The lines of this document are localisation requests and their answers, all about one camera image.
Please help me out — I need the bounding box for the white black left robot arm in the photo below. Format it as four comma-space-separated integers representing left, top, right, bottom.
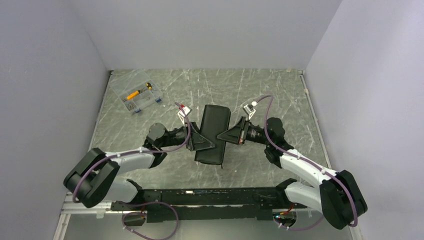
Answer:
63, 122, 216, 210

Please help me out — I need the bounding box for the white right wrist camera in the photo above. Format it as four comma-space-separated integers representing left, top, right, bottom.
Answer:
243, 101, 258, 121

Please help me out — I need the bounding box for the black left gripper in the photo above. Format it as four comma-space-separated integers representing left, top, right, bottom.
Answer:
159, 121, 216, 151

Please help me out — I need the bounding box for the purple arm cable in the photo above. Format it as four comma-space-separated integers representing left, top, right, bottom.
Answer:
72, 102, 193, 204
255, 94, 359, 232

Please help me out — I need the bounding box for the black zippered tool case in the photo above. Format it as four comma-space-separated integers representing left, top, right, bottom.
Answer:
194, 104, 231, 165

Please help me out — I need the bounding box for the small black yellow tool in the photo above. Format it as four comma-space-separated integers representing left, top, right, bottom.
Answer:
145, 82, 153, 90

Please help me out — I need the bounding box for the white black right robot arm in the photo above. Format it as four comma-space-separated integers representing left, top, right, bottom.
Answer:
217, 117, 368, 230

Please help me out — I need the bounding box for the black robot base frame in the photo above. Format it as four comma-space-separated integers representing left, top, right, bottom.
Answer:
111, 187, 305, 226

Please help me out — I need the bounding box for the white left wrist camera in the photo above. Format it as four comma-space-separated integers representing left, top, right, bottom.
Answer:
177, 104, 192, 125

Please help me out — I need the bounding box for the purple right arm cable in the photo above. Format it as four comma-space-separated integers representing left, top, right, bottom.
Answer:
255, 94, 359, 232

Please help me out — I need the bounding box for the clear plastic organizer box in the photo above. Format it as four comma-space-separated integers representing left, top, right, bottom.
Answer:
109, 69, 163, 115

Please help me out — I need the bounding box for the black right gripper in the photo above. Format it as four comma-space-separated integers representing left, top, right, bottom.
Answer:
217, 116, 272, 146

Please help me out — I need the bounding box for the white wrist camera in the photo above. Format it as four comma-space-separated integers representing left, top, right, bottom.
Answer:
243, 101, 258, 121
177, 104, 192, 125

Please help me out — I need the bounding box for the yellow handled screwdriver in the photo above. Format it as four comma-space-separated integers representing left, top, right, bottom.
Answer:
126, 90, 141, 101

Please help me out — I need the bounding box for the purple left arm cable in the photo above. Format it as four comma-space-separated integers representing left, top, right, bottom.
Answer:
72, 102, 193, 204

